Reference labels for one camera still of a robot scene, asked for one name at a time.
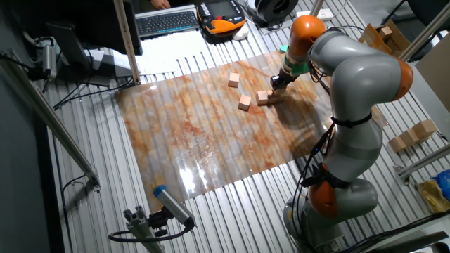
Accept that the wide black strap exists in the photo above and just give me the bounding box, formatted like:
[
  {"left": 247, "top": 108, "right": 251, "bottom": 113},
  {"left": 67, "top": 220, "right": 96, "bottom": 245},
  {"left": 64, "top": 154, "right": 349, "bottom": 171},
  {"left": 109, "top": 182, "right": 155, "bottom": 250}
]
[{"left": 300, "top": 163, "right": 352, "bottom": 190}]

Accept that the beige flat board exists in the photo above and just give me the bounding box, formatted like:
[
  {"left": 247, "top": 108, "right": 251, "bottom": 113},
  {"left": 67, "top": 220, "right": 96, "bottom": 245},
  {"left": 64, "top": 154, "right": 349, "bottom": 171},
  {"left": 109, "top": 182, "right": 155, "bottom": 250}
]
[{"left": 414, "top": 33, "right": 450, "bottom": 117}]

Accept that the white computer mouse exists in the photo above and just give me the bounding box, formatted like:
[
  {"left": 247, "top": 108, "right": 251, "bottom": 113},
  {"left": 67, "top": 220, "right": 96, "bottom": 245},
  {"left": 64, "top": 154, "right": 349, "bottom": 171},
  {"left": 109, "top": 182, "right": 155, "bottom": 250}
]
[{"left": 232, "top": 25, "right": 250, "bottom": 41}]

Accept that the aluminium extrusion profile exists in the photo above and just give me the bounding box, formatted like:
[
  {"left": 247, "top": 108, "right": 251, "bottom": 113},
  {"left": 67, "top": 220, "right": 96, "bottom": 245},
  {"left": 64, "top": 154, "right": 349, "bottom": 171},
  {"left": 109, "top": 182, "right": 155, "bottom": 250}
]
[
  {"left": 0, "top": 51, "right": 102, "bottom": 193},
  {"left": 112, "top": 0, "right": 141, "bottom": 86},
  {"left": 399, "top": 2, "right": 450, "bottom": 63},
  {"left": 393, "top": 143, "right": 450, "bottom": 184},
  {"left": 309, "top": 0, "right": 324, "bottom": 17},
  {"left": 122, "top": 205, "right": 166, "bottom": 253}
]

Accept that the person's hand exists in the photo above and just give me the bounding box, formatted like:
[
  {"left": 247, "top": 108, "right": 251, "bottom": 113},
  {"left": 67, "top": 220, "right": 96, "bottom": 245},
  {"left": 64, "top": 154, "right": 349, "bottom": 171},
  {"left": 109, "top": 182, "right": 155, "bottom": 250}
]
[{"left": 150, "top": 0, "right": 172, "bottom": 11}]

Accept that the brown cardboard box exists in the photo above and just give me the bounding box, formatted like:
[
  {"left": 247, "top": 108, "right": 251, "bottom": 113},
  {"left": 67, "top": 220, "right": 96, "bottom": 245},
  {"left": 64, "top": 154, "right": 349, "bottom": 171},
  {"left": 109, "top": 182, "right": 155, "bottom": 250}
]
[{"left": 354, "top": 19, "right": 411, "bottom": 57}]

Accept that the blue plastic bag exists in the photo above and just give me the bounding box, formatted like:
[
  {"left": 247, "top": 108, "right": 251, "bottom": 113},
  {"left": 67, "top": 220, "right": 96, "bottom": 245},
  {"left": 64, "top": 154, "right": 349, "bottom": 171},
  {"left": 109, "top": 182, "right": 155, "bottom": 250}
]
[{"left": 434, "top": 169, "right": 450, "bottom": 201}]

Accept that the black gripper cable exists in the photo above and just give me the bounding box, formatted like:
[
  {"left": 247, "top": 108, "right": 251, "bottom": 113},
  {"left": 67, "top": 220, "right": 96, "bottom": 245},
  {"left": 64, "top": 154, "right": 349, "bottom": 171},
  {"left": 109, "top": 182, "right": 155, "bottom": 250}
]
[{"left": 306, "top": 27, "right": 333, "bottom": 96}]

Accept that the grey monitor stand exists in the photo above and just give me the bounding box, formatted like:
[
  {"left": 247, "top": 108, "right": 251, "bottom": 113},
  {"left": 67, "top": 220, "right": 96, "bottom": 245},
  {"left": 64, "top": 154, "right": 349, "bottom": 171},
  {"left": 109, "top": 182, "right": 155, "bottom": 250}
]
[{"left": 45, "top": 22, "right": 134, "bottom": 88}]

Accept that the thin black strap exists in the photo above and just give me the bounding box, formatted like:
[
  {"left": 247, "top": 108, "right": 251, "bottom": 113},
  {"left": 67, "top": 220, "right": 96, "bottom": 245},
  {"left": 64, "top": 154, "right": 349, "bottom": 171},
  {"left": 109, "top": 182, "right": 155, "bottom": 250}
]
[{"left": 330, "top": 111, "right": 373, "bottom": 129}]

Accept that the black computer keyboard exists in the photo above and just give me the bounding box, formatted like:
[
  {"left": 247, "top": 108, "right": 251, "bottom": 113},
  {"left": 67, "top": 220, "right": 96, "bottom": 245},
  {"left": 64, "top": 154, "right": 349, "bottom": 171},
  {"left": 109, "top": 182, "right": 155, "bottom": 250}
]
[{"left": 135, "top": 5, "right": 200, "bottom": 39}]

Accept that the white power strip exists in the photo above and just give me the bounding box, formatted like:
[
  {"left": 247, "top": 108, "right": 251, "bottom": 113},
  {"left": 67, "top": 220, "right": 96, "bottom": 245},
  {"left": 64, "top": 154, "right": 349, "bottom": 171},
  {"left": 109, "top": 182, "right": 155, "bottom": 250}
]
[{"left": 295, "top": 8, "right": 334, "bottom": 22}]

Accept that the orange marble pattern mat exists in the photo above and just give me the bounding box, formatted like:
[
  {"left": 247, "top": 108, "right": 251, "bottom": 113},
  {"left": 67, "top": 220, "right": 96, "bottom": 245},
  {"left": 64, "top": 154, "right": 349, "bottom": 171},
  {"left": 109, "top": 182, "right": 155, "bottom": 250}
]
[{"left": 115, "top": 45, "right": 335, "bottom": 214}]

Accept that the white paper sheet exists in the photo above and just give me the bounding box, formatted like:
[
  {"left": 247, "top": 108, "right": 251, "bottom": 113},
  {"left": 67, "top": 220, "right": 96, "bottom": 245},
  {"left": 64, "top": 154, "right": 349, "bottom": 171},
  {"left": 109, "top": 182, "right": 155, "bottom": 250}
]
[
  {"left": 140, "top": 30, "right": 208, "bottom": 67},
  {"left": 135, "top": 56, "right": 176, "bottom": 77}
]

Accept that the black office chair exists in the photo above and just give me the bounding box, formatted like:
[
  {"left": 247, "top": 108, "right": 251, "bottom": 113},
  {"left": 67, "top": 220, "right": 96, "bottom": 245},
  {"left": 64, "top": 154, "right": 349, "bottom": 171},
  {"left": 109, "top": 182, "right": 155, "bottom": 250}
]
[{"left": 381, "top": 0, "right": 450, "bottom": 34}]

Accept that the green camera mount plate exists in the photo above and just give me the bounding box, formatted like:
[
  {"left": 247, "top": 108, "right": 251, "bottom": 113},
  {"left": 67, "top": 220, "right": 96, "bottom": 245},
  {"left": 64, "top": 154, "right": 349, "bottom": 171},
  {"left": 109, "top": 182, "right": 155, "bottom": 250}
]
[{"left": 279, "top": 44, "right": 310, "bottom": 77}]

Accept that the black camera cable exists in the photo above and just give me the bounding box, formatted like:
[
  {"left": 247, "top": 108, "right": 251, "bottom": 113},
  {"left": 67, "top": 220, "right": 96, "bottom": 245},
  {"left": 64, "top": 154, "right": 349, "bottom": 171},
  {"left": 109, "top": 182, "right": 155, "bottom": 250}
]
[
  {"left": 108, "top": 224, "right": 193, "bottom": 244},
  {"left": 0, "top": 52, "right": 46, "bottom": 82}
]

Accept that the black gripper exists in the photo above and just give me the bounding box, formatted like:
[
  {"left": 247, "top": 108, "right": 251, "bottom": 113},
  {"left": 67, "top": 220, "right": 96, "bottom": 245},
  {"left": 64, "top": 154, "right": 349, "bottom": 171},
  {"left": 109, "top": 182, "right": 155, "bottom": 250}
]
[{"left": 269, "top": 72, "right": 293, "bottom": 94}]

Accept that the silver camera with blue cap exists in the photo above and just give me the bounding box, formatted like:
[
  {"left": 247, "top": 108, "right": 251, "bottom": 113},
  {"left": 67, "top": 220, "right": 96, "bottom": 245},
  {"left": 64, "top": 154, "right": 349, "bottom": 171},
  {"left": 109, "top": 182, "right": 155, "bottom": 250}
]
[{"left": 153, "top": 185, "right": 196, "bottom": 229}]

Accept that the orange and black teach pendant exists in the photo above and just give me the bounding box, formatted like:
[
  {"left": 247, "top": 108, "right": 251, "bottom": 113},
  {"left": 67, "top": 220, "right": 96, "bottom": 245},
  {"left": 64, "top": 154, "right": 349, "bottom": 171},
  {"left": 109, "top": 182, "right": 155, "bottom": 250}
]
[{"left": 195, "top": 0, "right": 247, "bottom": 36}]

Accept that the black cable bundle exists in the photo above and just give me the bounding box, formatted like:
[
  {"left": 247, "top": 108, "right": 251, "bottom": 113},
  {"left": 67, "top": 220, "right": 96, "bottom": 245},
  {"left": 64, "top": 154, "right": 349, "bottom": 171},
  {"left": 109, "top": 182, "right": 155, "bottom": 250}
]
[{"left": 290, "top": 122, "right": 338, "bottom": 253}]

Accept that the black computer monitor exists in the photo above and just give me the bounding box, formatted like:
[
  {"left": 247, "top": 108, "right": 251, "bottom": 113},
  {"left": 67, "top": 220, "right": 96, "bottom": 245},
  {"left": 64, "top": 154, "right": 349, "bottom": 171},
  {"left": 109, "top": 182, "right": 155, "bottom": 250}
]
[{"left": 20, "top": 0, "right": 143, "bottom": 56}]

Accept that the yellow plastic bag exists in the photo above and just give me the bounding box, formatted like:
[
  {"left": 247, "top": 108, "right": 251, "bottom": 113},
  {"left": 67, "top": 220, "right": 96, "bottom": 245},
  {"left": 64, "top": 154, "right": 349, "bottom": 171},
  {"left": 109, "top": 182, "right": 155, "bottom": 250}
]
[{"left": 418, "top": 179, "right": 450, "bottom": 214}]

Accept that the grey metal base plate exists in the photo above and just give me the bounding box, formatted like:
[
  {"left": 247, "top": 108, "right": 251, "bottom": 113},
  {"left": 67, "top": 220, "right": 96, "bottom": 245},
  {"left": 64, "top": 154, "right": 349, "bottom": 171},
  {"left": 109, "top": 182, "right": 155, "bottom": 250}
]
[{"left": 259, "top": 19, "right": 295, "bottom": 36}]

